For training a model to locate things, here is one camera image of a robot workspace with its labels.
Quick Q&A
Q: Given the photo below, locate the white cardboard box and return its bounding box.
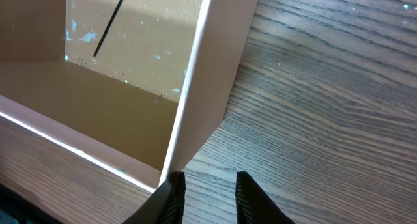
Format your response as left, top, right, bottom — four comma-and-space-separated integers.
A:
1, 0, 259, 192

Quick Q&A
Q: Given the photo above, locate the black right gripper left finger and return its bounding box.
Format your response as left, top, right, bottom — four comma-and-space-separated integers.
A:
123, 171, 186, 224

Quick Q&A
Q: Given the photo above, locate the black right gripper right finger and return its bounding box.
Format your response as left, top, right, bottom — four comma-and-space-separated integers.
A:
235, 171, 295, 224

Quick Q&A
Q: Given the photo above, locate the black stick in box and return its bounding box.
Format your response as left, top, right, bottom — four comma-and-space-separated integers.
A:
93, 0, 124, 58

